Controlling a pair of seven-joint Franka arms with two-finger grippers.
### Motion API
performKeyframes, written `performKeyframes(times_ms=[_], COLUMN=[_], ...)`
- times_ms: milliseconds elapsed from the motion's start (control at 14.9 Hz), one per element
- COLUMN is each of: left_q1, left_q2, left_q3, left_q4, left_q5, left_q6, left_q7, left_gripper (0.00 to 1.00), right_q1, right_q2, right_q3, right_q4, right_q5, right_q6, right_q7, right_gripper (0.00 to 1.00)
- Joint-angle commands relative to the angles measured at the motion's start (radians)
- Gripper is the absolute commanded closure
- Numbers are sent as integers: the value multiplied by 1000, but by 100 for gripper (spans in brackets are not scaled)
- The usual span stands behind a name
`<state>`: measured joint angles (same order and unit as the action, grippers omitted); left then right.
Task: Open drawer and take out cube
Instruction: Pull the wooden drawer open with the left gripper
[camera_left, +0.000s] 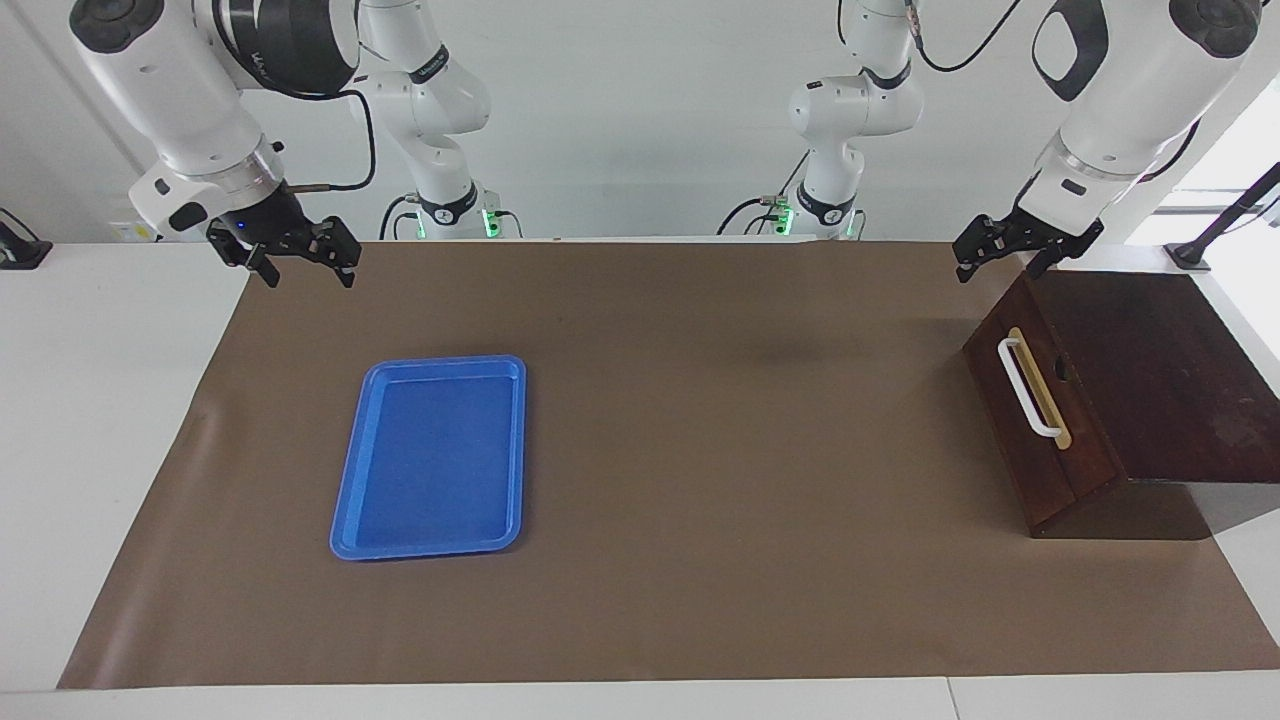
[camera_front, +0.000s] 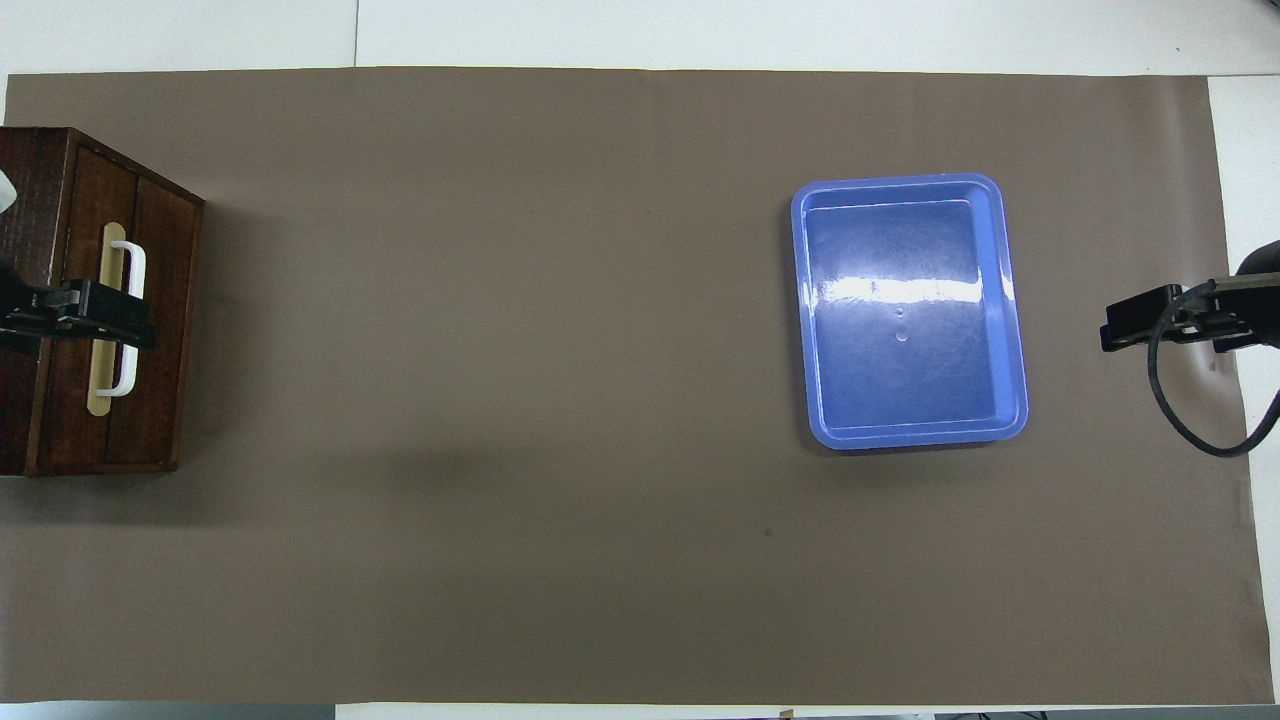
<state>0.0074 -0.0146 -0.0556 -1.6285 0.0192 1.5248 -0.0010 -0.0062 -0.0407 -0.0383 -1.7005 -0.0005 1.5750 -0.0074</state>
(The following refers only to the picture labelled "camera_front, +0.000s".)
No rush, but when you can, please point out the blue plastic tray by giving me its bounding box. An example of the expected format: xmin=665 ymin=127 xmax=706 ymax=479
xmin=790 ymin=173 xmax=1030 ymax=451

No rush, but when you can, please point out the dark wooden cabinet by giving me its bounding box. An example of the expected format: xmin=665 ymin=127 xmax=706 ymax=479
xmin=0 ymin=127 xmax=206 ymax=477

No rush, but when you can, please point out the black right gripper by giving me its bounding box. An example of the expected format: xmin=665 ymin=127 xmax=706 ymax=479
xmin=1102 ymin=272 xmax=1280 ymax=353

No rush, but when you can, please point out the brown table mat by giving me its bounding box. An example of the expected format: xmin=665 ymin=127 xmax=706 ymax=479
xmin=0 ymin=67 xmax=1263 ymax=704

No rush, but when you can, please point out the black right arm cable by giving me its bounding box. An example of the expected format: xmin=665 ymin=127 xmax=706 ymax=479
xmin=1146 ymin=283 xmax=1280 ymax=459

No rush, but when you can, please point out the wooden drawer with white handle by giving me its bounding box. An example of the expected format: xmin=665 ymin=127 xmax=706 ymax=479
xmin=45 ymin=140 xmax=148 ymax=471

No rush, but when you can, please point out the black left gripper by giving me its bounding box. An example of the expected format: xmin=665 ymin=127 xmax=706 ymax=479
xmin=0 ymin=262 xmax=158 ymax=349

